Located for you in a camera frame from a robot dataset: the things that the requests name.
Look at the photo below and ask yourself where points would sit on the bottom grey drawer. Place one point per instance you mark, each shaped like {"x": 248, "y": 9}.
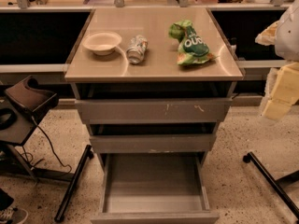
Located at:
{"x": 154, "y": 189}

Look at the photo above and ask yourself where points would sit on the middle grey drawer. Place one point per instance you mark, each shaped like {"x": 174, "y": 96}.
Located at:
{"x": 152, "y": 143}

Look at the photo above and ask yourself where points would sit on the black side stand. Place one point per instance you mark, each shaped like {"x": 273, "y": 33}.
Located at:
{"x": 16, "y": 135}

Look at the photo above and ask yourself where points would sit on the green rice chip bag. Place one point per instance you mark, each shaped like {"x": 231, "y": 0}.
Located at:
{"x": 192, "y": 49}

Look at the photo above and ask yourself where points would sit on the crushed soda can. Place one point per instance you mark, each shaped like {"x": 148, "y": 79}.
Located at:
{"x": 137, "y": 49}

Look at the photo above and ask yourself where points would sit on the grey drawer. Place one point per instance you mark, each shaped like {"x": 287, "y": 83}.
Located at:
{"x": 154, "y": 189}
{"x": 152, "y": 143}
{"x": 153, "y": 111}

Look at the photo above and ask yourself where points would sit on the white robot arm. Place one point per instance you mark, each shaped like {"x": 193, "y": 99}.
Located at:
{"x": 287, "y": 37}

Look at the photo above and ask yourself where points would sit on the top grey drawer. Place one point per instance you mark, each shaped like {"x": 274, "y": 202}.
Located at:
{"x": 153, "y": 111}

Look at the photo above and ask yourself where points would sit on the grey drawer cabinet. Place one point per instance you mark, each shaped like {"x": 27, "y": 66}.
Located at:
{"x": 158, "y": 76}

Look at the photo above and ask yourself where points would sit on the white paper bowl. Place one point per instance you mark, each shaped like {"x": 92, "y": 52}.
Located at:
{"x": 102, "y": 43}

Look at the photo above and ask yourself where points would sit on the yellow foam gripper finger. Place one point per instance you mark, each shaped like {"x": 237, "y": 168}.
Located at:
{"x": 268, "y": 36}
{"x": 281, "y": 91}

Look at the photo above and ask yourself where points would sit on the black headset cradle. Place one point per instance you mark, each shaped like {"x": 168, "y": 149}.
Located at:
{"x": 29, "y": 100}

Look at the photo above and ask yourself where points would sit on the black stand leg right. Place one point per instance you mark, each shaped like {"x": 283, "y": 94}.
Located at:
{"x": 278, "y": 185}

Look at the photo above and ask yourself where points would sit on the sneaker shoe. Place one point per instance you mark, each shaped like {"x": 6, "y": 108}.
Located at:
{"x": 13, "y": 215}

